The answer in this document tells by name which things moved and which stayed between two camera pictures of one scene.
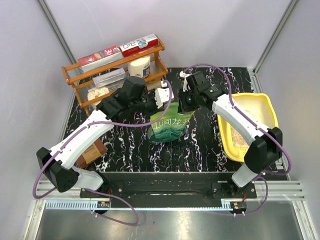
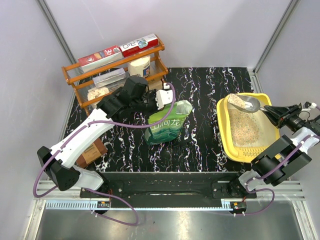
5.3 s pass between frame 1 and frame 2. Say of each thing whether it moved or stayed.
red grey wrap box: stayed
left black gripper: stayed
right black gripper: moved
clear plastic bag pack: stayed
